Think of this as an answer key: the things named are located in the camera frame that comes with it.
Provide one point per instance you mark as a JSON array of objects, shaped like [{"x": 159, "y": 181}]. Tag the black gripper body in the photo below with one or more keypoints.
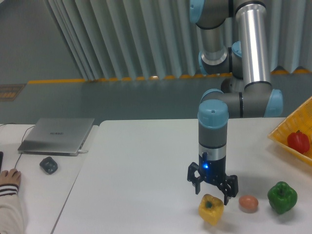
[{"x": 212, "y": 172}]

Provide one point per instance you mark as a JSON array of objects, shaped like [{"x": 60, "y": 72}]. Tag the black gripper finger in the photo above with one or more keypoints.
[
  {"x": 191, "y": 176},
  {"x": 228, "y": 186}
]

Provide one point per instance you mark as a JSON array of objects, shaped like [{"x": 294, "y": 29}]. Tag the yellow bell pepper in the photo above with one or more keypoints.
[{"x": 211, "y": 209}]

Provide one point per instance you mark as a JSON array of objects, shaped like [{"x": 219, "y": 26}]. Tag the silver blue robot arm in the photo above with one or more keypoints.
[{"x": 235, "y": 32}]

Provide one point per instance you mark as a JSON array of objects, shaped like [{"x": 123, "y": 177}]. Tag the cream striped sleeve forearm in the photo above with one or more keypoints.
[{"x": 11, "y": 218}]

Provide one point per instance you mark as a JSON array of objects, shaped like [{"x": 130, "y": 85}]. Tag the green bell pepper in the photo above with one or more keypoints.
[{"x": 282, "y": 197}]

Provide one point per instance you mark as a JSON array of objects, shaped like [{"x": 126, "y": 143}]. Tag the red bell pepper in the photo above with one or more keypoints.
[{"x": 298, "y": 141}]

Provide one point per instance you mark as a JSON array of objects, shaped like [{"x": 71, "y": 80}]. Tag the yellow woven basket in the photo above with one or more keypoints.
[{"x": 300, "y": 119}]

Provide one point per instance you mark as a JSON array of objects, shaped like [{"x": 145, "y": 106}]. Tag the person's hand on mouse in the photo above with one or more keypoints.
[{"x": 12, "y": 177}]

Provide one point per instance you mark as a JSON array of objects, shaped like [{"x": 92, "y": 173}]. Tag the brown egg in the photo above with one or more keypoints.
[{"x": 248, "y": 203}]

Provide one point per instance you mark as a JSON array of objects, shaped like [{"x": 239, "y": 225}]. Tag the silver closed laptop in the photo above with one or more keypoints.
[{"x": 57, "y": 136}]

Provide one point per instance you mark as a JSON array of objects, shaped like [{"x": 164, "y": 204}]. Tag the small black plastic gadget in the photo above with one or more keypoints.
[{"x": 49, "y": 165}]

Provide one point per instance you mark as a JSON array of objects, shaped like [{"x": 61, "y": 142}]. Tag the folding corrugated partition screen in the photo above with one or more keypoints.
[{"x": 129, "y": 39}]

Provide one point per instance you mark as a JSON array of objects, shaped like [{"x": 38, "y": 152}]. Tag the black keyboard edge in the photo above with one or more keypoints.
[{"x": 1, "y": 160}]

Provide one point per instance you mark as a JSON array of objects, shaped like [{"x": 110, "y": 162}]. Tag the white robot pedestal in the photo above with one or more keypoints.
[{"x": 232, "y": 85}]

